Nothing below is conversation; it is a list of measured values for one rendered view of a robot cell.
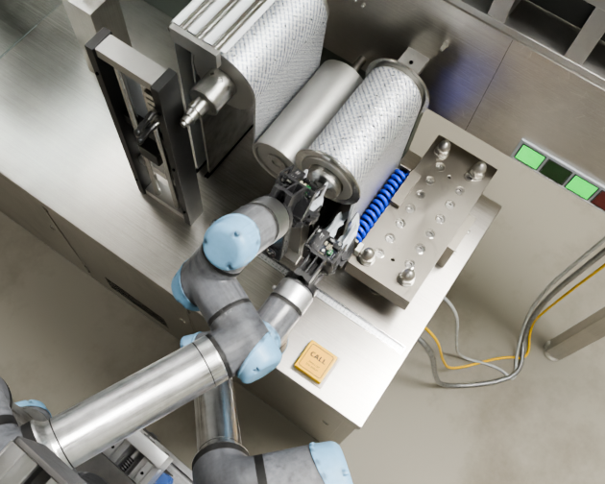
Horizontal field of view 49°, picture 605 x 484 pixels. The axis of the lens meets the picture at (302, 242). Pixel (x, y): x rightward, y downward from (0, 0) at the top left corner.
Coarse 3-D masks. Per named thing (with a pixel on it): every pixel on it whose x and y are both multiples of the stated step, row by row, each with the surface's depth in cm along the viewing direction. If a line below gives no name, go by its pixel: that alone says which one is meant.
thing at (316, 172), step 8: (312, 168) 123; (320, 168) 122; (312, 176) 124; (320, 176) 122; (328, 176) 121; (336, 176) 122; (320, 184) 125; (328, 184) 122; (336, 184) 122; (328, 192) 125; (336, 192) 123
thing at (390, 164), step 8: (408, 136) 142; (400, 144) 139; (392, 152) 134; (400, 152) 146; (392, 160) 142; (384, 168) 138; (392, 168) 149; (376, 176) 135; (384, 176) 145; (368, 184) 131; (376, 184) 142; (368, 192) 138; (376, 192) 149; (360, 200) 134; (368, 200) 144; (352, 208) 132; (360, 208) 142; (352, 216) 138; (344, 232) 143
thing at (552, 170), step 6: (552, 162) 134; (546, 168) 137; (552, 168) 136; (558, 168) 135; (546, 174) 138; (552, 174) 137; (558, 174) 136; (564, 174) 135; (558, 180) 138; (564, 180) 136
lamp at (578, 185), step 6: (576, 180) 134; (582, 180) 133; (570, 186) 137; (576, 186) 136; (582, 186) 135; (588, 186) 134; (594, 186) 133; (576, 192) 137; (582, 192) 136; (588, 192) 135
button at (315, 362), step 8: (312, 344) 146; (304, 352) 145; (312, 352) 145; (320, 352) 145; (328, 352) 145; (304, 360) 144; (312, 360) 145; (320, 360) 145; (328, 360) 145; (296, 368) 146; (304, 368) 144; (312, 368) 144; (320, 368) 144; (328, 368) 144; (312, 376) 143; (320, 376) 143
